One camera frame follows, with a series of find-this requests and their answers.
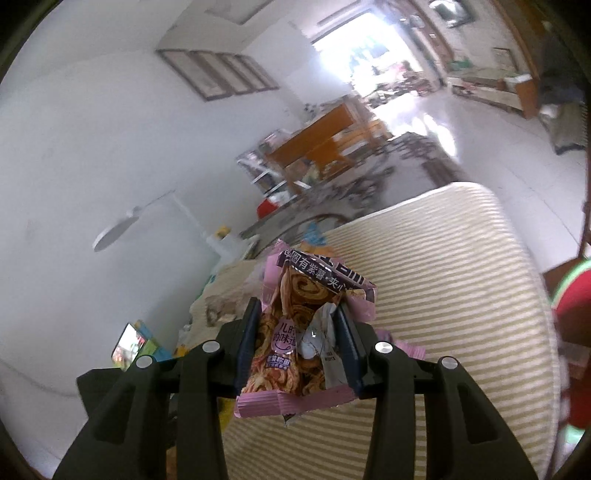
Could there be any small pink wrapper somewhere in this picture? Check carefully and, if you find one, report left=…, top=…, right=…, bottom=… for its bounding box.
left=376, top=328, right=426, bottom=361

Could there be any smartphone with lit screen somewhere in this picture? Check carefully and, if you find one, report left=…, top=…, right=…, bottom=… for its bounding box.
left=111, top=323, right=148, bottom=370

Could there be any beige printed cloth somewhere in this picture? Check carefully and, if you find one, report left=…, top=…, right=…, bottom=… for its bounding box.
left=191, top=261, right=266, bottom=330

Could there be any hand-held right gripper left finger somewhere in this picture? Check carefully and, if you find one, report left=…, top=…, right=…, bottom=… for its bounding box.
left=52, top=298, right=264, bottom=480

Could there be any pink snack packet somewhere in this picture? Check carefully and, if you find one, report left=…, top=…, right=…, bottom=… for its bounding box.
left=235, top=239, right=378, bottom=428

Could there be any wooden low cabinet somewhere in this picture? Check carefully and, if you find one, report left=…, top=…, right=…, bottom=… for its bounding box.
left=447, top=67, right=539, bottom=120

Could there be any red plastic container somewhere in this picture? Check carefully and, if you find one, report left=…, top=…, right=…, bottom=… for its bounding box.
left=255, top=196, right=282, bottom=219

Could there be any dark patterned coffee table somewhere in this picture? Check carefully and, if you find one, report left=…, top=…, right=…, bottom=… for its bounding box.
left=245, top=131, right=467, bottom=241

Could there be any beige striped mattress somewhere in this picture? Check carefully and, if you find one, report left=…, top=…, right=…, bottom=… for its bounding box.
left=222, top=182, right=566, bottom=480

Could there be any white round lamp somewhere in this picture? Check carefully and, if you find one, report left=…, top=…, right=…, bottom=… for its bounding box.
left=91, top=205, right=145, bottom=254

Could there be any dark framed wall picture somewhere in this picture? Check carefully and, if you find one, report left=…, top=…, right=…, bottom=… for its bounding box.
left=431, top=0, right=476, bottom=26

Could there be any colourful box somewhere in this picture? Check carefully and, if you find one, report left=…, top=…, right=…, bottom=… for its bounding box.
left=137, top=320, right=174, bottom=363

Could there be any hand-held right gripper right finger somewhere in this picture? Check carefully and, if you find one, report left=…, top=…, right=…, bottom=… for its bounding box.
left=333, top=305, right=539, bottom=480

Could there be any wooden table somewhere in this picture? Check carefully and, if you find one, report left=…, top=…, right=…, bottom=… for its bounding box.
left=265, top=102, right=370, bottom=185

